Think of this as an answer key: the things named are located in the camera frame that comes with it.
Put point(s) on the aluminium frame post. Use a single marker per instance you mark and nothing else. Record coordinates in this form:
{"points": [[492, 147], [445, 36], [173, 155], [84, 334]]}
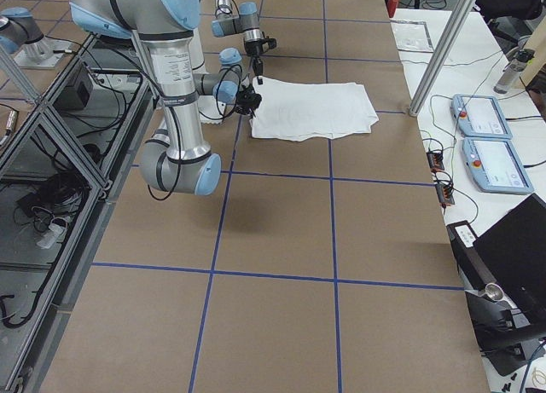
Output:
{"points": [[447, 39]]}

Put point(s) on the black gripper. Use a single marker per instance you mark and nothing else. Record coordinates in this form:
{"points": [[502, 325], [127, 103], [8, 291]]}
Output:
{"points": [[247, 100], [255, 50]]}

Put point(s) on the clear plastic sheet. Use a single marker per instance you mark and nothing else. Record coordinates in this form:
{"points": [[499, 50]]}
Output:
{"points": [[412, 36]]}

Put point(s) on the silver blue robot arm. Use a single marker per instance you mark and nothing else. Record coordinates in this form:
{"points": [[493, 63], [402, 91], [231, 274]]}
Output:
{"points": [[232, 18], [177, 159]]}

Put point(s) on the grey water bottle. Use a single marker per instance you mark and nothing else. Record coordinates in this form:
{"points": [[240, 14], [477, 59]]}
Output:
{"points": [[513, 70]]}

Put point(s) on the blue teach pendant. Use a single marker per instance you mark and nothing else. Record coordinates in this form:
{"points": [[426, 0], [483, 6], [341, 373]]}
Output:
{"points": [[480, 116], [495, 166]]}

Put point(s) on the black laptop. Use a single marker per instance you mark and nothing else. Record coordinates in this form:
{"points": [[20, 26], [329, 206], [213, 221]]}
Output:
{"points": [[505, 268]]}

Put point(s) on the upper blue teach pendant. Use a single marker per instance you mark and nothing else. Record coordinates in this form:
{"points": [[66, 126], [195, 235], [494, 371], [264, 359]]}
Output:
{"points": [[480, 116]]}

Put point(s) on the lower blue teach pendant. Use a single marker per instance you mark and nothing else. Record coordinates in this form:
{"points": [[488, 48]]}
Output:
{"points": [[495, 166]]}

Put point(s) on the aluminium frame rail structure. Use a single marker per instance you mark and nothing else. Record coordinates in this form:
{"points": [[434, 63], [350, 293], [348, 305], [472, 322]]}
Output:
{"points": [[66, 151]]}

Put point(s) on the white long-sleeve printed shirt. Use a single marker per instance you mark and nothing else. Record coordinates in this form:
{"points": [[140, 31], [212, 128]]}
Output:
{"points": [[298, 112]]}

